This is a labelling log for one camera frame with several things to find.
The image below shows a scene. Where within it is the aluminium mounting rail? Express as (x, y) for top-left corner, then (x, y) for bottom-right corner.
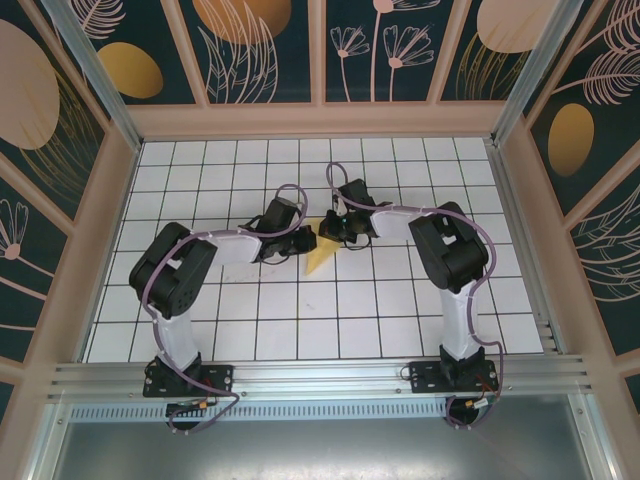
(47, 353), (594, 401)

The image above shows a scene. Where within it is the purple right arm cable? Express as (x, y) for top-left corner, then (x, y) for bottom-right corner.
(325, 161), (504, 431)

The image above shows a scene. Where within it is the aluminium frame post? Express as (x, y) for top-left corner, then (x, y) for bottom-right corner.
(39, 0), (146, 154)
(491, 0), (599, 147)

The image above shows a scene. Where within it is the grey metal sheet panel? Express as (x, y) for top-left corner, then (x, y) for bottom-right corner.
(29, 394), (616, 480)

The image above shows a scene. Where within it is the slotted grey cable duct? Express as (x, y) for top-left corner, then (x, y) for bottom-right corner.
(68, 397), (501, 422)

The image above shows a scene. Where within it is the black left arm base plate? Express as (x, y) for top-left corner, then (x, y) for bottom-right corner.
(142, 363), (236, 400)

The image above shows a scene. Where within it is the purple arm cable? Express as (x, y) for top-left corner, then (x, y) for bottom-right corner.
(325, 161), (504, 431)
(141, 183), (310, 437)

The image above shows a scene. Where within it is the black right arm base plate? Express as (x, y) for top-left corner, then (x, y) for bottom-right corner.
(408, 359), (501, 396)

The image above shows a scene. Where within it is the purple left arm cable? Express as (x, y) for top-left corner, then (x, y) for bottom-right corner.
(141, 183), (310, 437)

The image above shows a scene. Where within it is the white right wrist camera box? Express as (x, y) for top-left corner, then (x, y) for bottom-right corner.
(332, 195), (352, 227)

